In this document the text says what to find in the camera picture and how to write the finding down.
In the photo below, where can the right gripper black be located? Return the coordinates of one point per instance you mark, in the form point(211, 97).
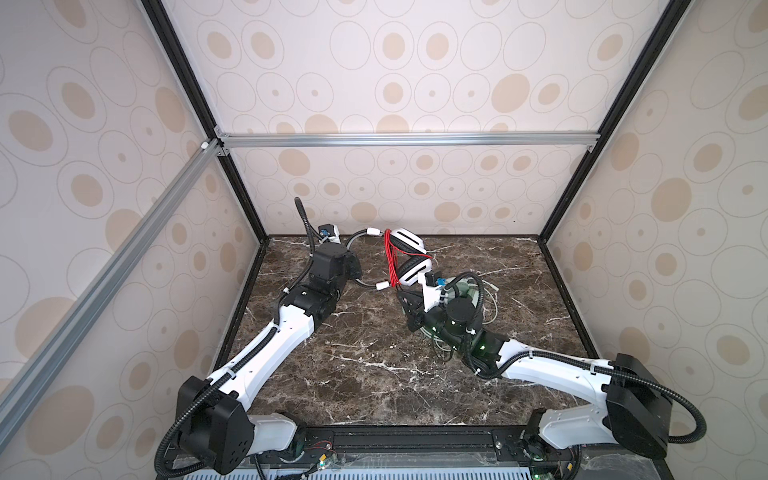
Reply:
point(417, 313)

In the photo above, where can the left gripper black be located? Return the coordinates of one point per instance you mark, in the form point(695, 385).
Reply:
point(350, 259)

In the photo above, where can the green headphones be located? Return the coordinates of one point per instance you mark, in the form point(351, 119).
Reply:
point(465, 287)

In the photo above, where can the white black headphones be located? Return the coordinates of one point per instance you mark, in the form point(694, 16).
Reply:
point(405, 253)

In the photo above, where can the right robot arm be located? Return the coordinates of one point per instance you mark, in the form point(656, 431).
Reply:
point(623, 403)

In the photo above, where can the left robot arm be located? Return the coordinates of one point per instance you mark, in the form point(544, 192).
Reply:
point(212, 428)

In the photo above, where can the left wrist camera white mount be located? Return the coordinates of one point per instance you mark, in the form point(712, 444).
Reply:
point(329, 233)

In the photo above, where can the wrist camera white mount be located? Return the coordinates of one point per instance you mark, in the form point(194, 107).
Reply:
point(329, 233)
point(432, 284)

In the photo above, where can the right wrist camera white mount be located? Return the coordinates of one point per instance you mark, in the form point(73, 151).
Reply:
point(432, 284)

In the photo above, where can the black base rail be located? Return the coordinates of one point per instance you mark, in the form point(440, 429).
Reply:
point(442, 452)

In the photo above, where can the horizontal aluminium frame bar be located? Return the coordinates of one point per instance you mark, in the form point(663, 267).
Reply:
point(228, 142)

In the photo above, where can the left diagonal aluminium frame bar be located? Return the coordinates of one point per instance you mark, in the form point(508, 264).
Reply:
point(40, 371)

